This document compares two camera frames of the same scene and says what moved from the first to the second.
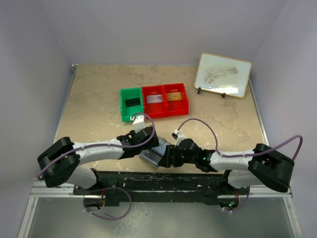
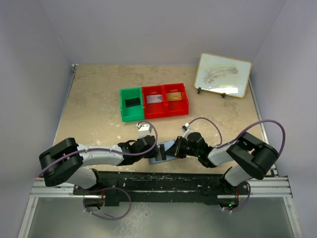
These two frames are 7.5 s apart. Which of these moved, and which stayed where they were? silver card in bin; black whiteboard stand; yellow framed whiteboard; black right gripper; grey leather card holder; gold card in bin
Moved: black right gripper; grey leather card holder
Stayed: gold card in bin; black whiteboard stand; yellow framed whiteboard; silver card in bin
